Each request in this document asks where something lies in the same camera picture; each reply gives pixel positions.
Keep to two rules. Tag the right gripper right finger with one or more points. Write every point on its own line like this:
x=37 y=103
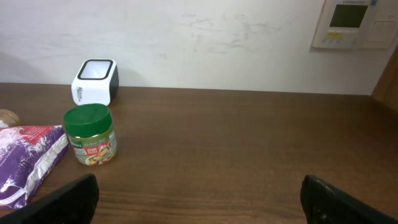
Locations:
x=324 y=203

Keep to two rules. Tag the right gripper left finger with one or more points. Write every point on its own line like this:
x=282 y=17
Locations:
x=73 y=203

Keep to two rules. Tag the red purple pad packet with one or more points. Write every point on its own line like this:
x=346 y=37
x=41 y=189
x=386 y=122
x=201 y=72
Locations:
x=28 y=154

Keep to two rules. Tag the green lid seasoning jar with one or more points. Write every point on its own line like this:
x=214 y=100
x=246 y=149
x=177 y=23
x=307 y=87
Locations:
x=91 y=133

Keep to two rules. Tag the white cream tube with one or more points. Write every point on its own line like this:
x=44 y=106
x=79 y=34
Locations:
x=8 y=119

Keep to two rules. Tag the wall thermostat panel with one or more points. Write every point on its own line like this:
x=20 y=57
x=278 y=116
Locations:
x=356 y=24

